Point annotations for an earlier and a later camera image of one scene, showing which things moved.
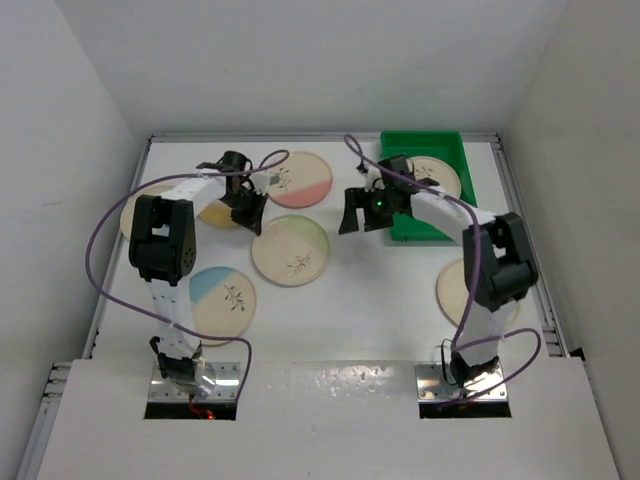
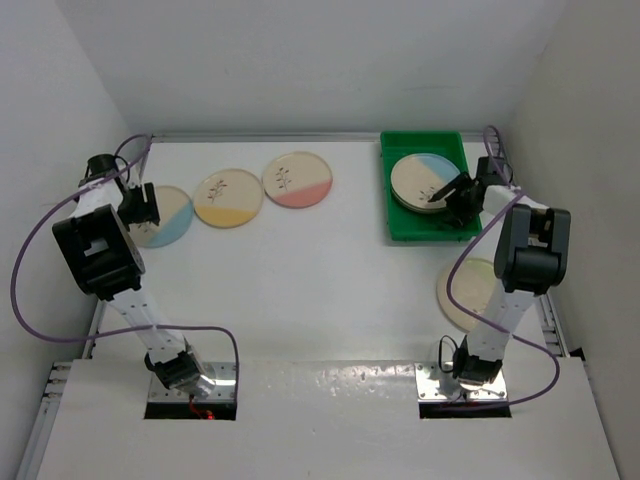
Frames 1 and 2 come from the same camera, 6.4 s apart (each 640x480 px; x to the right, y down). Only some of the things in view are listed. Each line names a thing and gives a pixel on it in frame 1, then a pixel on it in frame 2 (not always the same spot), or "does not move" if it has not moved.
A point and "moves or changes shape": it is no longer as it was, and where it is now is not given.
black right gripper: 356,199 to 460,217
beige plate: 453,295 does not move
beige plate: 223,303 to 416,178
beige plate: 290,250 moves or changes shape
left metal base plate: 226,385 does not move
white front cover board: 327,420 does not move
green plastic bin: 446,145 does not move
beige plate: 305,180 does not move
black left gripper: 252,219 to 142,213
